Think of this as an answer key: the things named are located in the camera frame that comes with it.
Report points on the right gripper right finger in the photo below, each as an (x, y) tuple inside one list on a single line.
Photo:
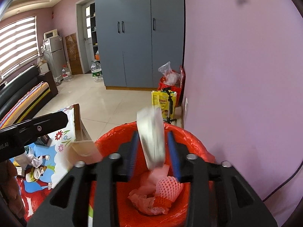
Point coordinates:
[(219, 195)]

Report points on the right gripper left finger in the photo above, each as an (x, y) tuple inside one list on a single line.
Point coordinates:
[(68, 202)]

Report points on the white packet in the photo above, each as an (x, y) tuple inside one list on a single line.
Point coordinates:
[(150, 127)]

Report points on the pink orange foam fruit net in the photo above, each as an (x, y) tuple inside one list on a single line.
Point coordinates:
[(167, 191)]

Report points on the orange lined trash bin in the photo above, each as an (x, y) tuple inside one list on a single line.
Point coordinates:
[(128, 215)]

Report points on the crumpled pink paper trash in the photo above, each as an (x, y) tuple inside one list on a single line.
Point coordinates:
[(143, 197)]

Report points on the person's left hand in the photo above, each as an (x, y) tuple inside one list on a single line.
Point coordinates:
[(10, 188)]

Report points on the crumpled white tissue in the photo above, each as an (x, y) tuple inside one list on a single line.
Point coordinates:
[(28, 158)]

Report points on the dark rectangular cardboard box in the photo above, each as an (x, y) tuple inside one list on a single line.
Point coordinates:
[(44, 140)]

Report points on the striped sofa cushion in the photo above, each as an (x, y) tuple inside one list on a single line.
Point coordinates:
[(28, 105)]

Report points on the black leather sofa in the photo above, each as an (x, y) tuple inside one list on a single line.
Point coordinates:
[(12, 92)]

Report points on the small white box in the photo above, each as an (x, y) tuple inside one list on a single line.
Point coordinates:
[(43, 67)]

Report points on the small red-label water bottle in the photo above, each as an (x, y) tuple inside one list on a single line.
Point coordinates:
[(66, 74)]

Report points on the silver refrigerator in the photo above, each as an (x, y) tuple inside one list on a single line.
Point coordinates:
[(54, 55)]

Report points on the zebra window blind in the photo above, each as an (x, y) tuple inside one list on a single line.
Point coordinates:
[(19, 44)]

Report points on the large clear water bottle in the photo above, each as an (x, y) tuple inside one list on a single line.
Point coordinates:
[(96, 71)]

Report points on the white microwave oven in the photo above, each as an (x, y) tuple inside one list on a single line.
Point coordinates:
[(50, 34)]

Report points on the brown cardboard sheet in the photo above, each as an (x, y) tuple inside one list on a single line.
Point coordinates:
[(73, 54)]

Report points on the dark storage shelf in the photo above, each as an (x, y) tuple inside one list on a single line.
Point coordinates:
[(94, 31)]

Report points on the yellow printed bag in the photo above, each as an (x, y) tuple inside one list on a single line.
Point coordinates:
[(159, 99)]

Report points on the red bag with plastic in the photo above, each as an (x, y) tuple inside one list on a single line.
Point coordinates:
[(175, 80)]

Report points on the white door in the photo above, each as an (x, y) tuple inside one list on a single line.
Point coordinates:
[(87, 34)]

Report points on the blue grey wardrobe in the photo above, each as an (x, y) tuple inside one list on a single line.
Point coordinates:
[(137, 37)]

